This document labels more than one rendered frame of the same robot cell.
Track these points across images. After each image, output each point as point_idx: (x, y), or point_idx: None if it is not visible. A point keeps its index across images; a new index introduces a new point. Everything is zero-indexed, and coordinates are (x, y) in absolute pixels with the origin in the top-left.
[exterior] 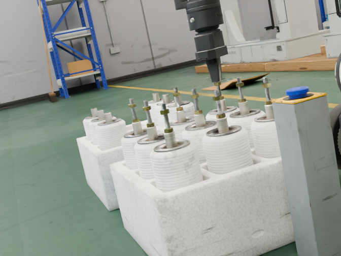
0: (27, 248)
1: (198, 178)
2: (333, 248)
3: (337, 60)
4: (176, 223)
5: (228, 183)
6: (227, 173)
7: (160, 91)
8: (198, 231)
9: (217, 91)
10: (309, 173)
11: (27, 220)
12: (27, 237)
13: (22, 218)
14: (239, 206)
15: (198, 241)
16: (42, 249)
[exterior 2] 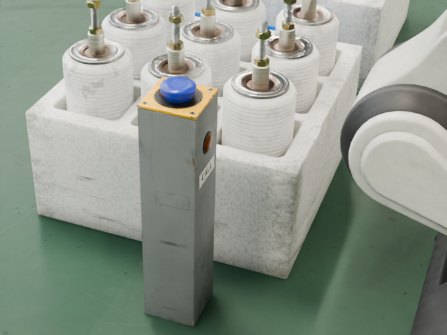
0: (50, 52)
1: (103, 111)
2: (167, 300)
3: (379, 58)
4: (46, 149)
5: (121, 141)
6: (135, 128)
7: None
8: (72, 173)
9: (174, 9)
10: (147, 202)
11: (112, 7)
12: (73, 36)
13: (113, 0)
14: (132, 175)
15: (71, 183)
16: (55, 64)
